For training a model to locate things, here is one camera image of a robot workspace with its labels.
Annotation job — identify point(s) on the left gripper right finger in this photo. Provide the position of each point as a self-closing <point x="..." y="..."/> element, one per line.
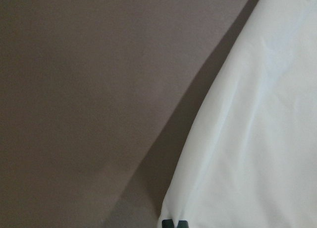
<point x="182" y="224"/>

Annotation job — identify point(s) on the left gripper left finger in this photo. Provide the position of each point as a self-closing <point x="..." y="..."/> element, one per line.
<point x="167" y="223"/>

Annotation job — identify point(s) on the cream long sleeve shirt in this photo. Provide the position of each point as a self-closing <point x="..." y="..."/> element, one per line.
<point x="250" y="158"/>

